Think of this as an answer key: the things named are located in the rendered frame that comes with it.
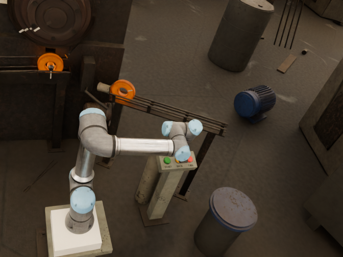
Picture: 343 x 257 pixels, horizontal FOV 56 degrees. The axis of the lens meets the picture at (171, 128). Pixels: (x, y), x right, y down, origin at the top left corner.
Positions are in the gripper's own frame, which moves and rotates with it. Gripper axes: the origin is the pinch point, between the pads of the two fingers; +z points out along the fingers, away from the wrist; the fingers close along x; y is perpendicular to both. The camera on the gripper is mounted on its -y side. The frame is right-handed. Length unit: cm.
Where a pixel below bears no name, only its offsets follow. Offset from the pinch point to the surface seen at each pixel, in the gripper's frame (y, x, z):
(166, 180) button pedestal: -8.4, -2.9, 19.5
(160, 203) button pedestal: -16.9, -5.4, 43.0
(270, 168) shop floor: 11, -138, 75
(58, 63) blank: 74, 56, 16
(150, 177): 0.3, -0.1, 38.2
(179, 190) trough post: -3, -34, 69
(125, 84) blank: 54, 17, 8
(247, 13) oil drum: 201, -172, 60
